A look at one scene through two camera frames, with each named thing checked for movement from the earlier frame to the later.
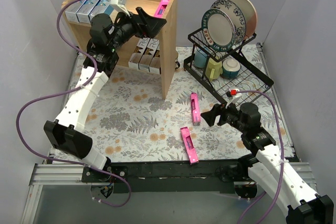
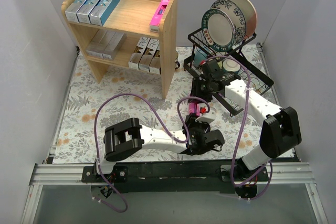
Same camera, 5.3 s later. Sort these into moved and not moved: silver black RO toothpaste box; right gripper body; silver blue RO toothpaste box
Moved: right gripper body
Not moved: silver black RO toothpaste box; silver blue RO toothpaste box
